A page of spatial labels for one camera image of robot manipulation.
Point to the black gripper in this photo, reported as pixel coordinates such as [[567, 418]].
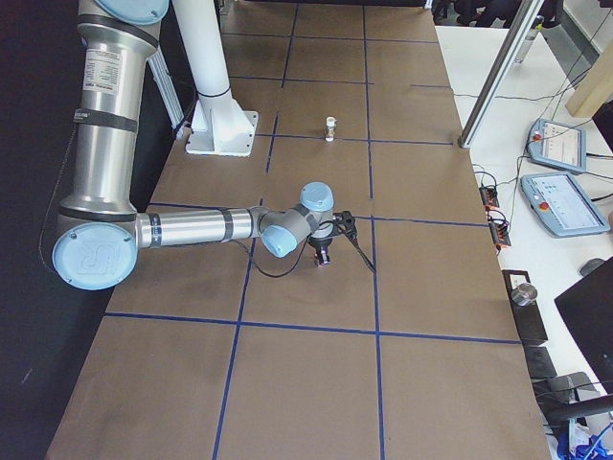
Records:
[[320, 247]]

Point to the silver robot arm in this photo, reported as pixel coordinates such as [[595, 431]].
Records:
[[99, 231]]

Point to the far orange connector block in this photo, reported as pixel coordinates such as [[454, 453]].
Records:
[[489, 198]]

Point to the orange connector block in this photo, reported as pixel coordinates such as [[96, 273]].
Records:
[[499, 230], [489, 198]]

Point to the near orange connector block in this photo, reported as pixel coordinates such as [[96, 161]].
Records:
[[499, 230]]

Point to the steel cylinder weight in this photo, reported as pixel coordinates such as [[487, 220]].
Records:
[[523, 294]]

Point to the black base block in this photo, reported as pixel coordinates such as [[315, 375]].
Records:
[[527, 317]]

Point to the near teach pendant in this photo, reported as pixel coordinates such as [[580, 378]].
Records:
[[562, 206]]

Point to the teach pendant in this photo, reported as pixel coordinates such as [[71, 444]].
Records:
[[558, 146], [562, 206]]

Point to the far teach pendant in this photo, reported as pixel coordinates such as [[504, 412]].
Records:
[[558, 146]]

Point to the black computer mouse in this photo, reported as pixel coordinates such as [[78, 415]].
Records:
[[590, 266]]

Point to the black monitor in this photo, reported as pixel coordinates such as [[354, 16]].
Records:
[[586, 310]]

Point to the wooden board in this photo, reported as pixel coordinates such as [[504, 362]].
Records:
[[595, 89]]

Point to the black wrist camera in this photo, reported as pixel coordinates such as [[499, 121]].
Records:
[[344, 225]]

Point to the white pedestal column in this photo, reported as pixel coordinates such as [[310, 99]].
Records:
[[219, 125]]

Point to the aluminium frame post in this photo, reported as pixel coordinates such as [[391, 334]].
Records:
[[515, 36]]

